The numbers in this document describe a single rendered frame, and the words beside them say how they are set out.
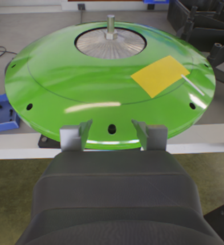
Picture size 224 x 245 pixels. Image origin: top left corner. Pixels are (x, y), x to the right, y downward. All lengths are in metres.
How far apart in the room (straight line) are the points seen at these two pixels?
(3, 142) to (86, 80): 0.26
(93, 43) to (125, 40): 0.04
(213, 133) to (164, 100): 0.24
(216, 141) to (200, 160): 1.13
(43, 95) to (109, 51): 0.10
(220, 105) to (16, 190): 1.31
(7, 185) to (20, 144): 1.10
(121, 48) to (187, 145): 0.24
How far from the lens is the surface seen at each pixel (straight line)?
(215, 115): 0.46
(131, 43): 0.27
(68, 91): 0.20
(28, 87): 0.23
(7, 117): 0.45
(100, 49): 0.25
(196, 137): 0.39
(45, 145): 0.35
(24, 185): 1.42
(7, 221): 1.38
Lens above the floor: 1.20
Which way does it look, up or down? 50 degrees down
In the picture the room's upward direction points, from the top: 1 degrees clockwise
